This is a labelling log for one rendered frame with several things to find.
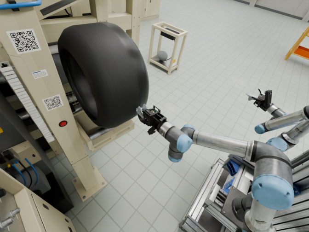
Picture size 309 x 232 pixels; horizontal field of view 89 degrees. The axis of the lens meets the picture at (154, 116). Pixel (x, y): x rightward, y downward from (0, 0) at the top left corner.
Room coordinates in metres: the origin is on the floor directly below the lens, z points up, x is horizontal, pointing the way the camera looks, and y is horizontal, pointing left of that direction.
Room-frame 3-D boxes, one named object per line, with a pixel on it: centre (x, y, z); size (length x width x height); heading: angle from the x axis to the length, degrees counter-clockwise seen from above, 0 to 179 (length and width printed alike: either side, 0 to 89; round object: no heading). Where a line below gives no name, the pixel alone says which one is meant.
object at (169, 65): (3.21, 0.04, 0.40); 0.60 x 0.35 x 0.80; 60
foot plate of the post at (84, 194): (0.53, 0.54, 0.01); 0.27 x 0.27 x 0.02; 51
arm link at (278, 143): (0.77, -0.94, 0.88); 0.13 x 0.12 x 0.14; 124
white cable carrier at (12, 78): (0.45, 0.57, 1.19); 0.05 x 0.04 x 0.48; 51
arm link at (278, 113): (0.97, -0.96, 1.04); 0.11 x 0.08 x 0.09; 34
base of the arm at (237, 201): (0.34, -0.69, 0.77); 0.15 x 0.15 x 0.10
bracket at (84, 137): (0.60, 0.51, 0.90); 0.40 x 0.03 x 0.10; 51
